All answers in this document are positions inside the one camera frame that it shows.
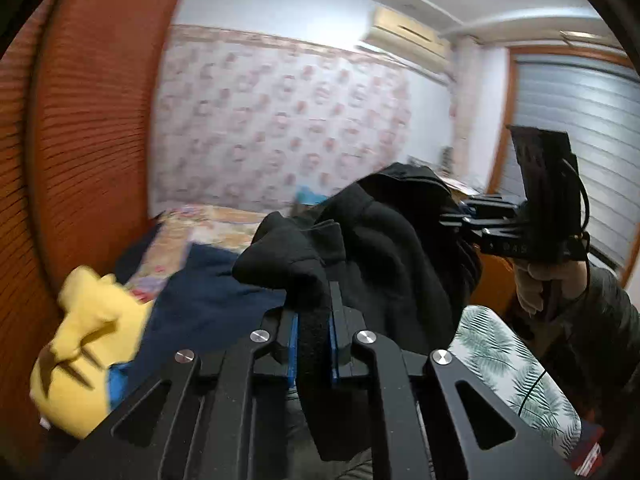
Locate black printed t-shirt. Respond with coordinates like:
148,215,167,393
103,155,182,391
232,162,482,460

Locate person's right forearm sleeve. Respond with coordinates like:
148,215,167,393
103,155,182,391
529,262,639,431

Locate navy folded clothes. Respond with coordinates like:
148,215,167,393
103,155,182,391
107,220,284,408

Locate person's right hand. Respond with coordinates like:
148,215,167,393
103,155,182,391
513,260,588,315

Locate wooden sideboard cabinet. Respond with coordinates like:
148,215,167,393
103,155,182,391
407,156,518,315

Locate blue item on box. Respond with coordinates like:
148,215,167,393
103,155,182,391
294,186,329,208

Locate grey window blind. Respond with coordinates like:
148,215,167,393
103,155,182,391
511,54,640,271

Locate palm leaf print sheet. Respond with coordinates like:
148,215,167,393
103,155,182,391
449,304,582,458

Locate floral bed quilt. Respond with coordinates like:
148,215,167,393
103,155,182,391
125,205,266,302

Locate yellow folded garment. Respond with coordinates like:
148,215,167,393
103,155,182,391
29,266,154,439

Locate circle pattern curtain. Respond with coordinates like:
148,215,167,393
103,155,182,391
148,23,454,216

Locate red white striped item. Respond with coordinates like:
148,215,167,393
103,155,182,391
567,420,604,478

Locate wooden louvered wardrobe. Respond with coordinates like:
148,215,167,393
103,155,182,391
1,0,179,479

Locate wall air conditioner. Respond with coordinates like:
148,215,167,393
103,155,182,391
361,6,450,74

